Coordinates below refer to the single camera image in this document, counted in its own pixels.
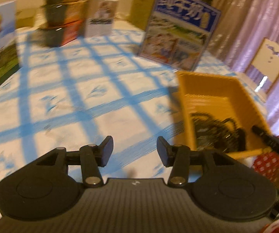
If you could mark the red checked cloth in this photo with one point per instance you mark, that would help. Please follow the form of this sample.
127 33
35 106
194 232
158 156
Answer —
266 165

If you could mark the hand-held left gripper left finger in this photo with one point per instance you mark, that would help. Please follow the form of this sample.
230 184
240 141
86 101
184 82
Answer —
106 151

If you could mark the brown cardboard box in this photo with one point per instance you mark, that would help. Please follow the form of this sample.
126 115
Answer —
144 2

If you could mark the pink patterned curtain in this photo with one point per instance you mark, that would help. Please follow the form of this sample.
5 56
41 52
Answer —
246 12

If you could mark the black and red food bowl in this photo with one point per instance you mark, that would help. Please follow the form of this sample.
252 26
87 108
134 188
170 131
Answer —
57 35

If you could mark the blue illustrated milk carton box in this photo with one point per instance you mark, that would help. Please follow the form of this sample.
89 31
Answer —
178 29

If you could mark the blue checked tablecloth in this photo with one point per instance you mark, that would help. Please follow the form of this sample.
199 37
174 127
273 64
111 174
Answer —
81 97

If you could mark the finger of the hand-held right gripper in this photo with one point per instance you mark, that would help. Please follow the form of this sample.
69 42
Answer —
272 139

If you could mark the white wooden chair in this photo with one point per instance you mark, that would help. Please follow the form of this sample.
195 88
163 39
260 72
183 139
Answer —
267 60

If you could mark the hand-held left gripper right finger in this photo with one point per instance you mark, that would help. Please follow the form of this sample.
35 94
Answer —
163 151

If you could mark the black and yellow food bowl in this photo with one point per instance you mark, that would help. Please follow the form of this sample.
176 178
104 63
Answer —
61 13

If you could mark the yellow plastic tray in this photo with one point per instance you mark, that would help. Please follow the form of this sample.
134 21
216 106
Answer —
214 89

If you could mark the small white product box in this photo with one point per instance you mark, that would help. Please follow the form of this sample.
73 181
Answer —
100 17

